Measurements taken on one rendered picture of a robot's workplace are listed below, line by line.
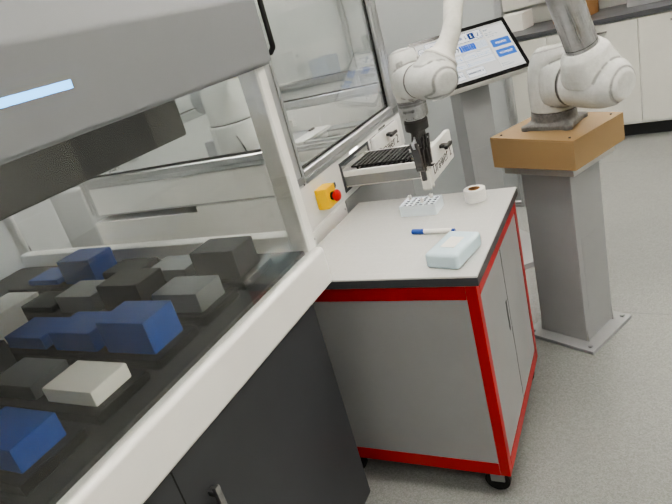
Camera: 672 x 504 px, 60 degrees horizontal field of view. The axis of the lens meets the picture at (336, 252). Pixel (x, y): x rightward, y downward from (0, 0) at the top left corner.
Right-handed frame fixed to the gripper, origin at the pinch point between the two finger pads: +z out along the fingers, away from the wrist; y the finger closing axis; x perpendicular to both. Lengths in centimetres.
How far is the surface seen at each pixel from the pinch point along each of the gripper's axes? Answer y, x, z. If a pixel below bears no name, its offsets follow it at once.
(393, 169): -9.1, -15.4, -1.6
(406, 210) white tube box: 7.0, -6.6, 7.9
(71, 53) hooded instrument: 111, -5, -61
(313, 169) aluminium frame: 12.0, -34.1, -11.2
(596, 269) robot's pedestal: -43, 43, 58
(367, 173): -8.8, -25.6, -1.4
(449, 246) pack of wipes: 40.7, 18.5, 5.7
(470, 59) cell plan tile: -113, -12, -20
